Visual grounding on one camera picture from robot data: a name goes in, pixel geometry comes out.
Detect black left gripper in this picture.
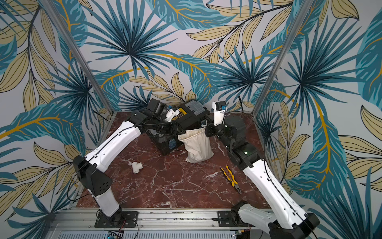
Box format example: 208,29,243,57
152,116,187,135

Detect cream cloth drawstring bag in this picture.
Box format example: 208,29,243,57
178,127,214,163

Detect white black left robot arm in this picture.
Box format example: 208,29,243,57
73,99,186,224

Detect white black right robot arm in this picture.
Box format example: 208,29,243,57
202,115,320,239

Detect black plastic toolbox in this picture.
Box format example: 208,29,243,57
146,99,210,155

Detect white PVC pipe tee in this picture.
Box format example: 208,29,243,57
129,162,143,174

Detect yellow black pliers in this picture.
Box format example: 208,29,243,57
221,165,242,194

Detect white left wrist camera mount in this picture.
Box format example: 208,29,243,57
164,109,180,122

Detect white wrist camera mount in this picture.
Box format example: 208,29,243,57
212,101,227,126
164,109,180,122

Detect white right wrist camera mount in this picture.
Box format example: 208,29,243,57
212,101,227,126

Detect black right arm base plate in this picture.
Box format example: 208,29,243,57
212,210,253,228

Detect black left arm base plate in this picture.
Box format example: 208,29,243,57
94,211,139,228

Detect aluminium frame post right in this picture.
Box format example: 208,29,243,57
252,1,313,120

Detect aluminium frame post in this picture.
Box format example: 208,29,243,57
252,1,313,120
40,0,114,115

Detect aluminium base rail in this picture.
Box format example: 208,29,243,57
45,208,270,239

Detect aluminium frame post left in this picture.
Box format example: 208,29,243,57
40,0,114,115

